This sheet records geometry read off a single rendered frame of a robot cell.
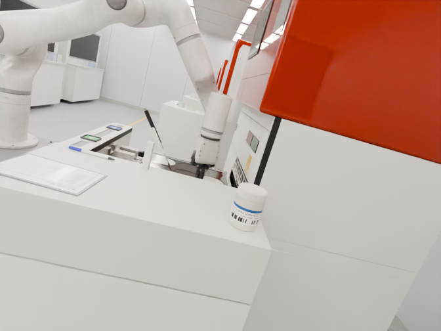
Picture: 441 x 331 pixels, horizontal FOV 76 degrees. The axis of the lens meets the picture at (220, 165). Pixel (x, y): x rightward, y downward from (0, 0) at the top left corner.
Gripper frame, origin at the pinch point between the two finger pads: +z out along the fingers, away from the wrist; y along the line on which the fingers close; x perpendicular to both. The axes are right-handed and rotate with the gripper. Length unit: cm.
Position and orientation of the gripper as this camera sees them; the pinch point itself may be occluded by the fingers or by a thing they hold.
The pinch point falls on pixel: (199, 175)
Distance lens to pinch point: 109.8
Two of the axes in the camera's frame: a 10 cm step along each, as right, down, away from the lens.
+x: 5.7, 3.6, -7.4
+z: -2.7, 9.3, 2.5
